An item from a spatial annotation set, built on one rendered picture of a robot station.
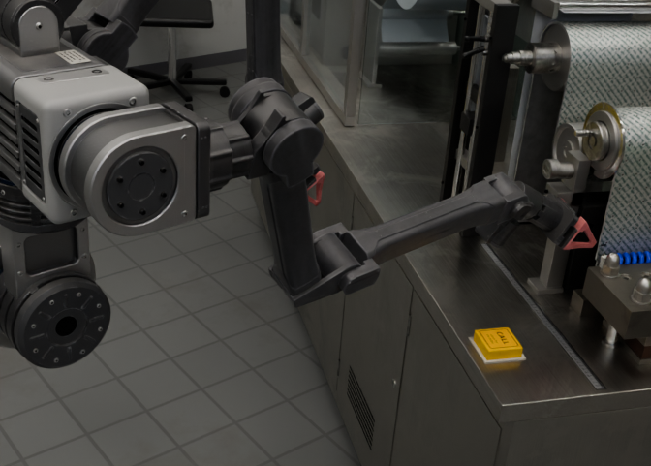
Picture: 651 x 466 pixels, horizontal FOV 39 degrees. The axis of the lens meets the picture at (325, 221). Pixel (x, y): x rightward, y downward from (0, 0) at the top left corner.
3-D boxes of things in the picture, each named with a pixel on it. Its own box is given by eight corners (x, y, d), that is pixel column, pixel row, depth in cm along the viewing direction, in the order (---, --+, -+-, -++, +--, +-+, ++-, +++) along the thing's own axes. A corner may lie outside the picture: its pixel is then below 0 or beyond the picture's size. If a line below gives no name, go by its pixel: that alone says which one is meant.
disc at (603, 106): (575, 160, 188) (590, 90, 181) (577, 160, 188) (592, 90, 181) (612, 192, 175) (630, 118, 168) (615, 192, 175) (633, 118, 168)
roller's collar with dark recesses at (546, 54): (520, 67, 198) (525, 38, 195) (545, 67, 200) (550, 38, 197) (533, 77, 193) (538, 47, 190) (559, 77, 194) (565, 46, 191)
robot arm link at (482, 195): (349, 278, 141) (308, 230, 146) (340, 301, 145) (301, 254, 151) (541, 200, 163) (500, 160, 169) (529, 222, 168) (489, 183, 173)
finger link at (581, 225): (589, 264, 177) (555, 245, 173) (571, 246, 183) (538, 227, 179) (611, 236, 175) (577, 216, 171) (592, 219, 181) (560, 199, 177)
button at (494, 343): (472, 340, 177) (474, 329, 176) (506, 336, 179) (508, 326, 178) (486, 361, 171) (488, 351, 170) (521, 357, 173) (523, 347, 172)
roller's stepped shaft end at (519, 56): (498, 63, 195) (501, 47, 193) (524, 62, 196) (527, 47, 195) (505, 68, 192) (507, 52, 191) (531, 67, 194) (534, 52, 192)
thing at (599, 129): (591, 169, 178) (577, 139, 183) (601, 168, 179) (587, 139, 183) (606, 142, 172) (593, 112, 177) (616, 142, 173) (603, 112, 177)
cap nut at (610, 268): (596, 269, 178) (601, 249, 176) (612, 267, 179) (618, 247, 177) (605, 279, 175) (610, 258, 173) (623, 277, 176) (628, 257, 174)
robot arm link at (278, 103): (236, 182, 111) (214, 154, 114) (304, 166, 117) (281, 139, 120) (253, 123, 105) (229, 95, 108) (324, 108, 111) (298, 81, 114)
